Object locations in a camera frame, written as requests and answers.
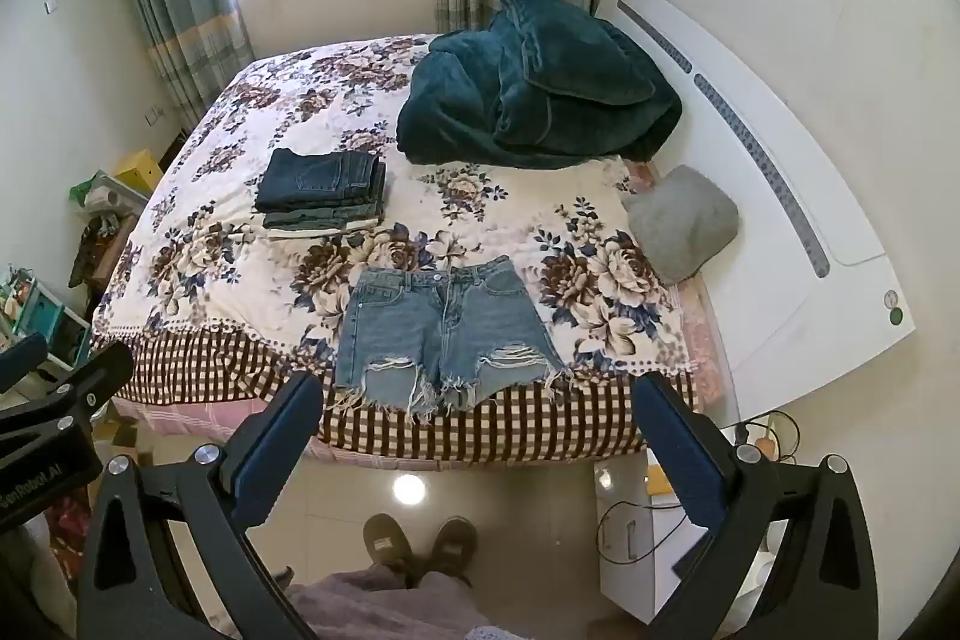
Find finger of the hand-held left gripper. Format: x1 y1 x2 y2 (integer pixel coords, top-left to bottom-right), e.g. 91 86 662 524
0 342 135 444
0 333 48 395

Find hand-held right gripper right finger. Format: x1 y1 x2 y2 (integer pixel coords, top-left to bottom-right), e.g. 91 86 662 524
632 371 880 640

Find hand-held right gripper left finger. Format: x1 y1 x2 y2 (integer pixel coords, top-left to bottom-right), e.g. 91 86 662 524
77 371 324 640

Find light blue ripped denim shorts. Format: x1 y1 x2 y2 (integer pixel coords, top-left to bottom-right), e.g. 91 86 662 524
324 256 565 423

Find light folded pants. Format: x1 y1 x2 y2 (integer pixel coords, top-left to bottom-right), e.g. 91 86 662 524
266 218 381 241

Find grey folded pants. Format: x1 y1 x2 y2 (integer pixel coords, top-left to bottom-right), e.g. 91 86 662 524
262 190 388 230

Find white shelf with clutter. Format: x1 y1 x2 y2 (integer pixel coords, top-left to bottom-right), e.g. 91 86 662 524
0 263 95 378

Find brown checked bed sheet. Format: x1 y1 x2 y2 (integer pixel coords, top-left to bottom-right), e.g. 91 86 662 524
112 329 702 465

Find pink mattress cover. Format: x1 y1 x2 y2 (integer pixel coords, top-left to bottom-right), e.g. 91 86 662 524
671 276 727 405

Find white nightstand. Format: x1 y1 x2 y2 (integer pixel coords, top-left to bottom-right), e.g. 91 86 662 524
595 445 790 627

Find dark wooden cabinet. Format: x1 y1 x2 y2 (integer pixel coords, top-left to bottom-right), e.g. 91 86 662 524
67 211 141 290

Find person's left shoe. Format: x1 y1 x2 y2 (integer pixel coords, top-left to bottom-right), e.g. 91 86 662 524
363 513 415 582

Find person's shoe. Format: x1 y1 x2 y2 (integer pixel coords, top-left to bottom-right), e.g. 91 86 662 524
430 516 479 587
363 513 415 582

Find person's legs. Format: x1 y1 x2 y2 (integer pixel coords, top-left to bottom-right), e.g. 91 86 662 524
283 563 500 640

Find white and green bag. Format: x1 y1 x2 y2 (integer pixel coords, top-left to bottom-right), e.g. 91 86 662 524
70 170 149 215

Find floral bedspread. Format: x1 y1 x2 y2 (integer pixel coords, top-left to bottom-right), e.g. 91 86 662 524
90 34 698 390

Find person's right shoe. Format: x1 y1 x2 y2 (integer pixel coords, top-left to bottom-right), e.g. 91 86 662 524
430 516 479 587

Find white bed headboard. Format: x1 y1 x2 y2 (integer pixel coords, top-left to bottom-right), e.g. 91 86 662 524
595 0 917 425

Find yellow box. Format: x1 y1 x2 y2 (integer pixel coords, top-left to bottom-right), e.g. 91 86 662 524
112 150 165 196

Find grey pillow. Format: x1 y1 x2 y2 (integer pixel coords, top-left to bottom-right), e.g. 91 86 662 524
622 164 743 288

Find dark blue folded jeans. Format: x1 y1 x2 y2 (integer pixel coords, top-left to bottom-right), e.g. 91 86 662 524
254 148 388 214

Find teal plush blanket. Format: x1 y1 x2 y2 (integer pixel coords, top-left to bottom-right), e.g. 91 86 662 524
395 0 684 171

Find teal plush pillow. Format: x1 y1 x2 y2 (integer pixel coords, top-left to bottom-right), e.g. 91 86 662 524
493 0 658 107

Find black cable loop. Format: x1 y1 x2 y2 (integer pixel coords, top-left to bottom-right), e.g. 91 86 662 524
733 410 803 463

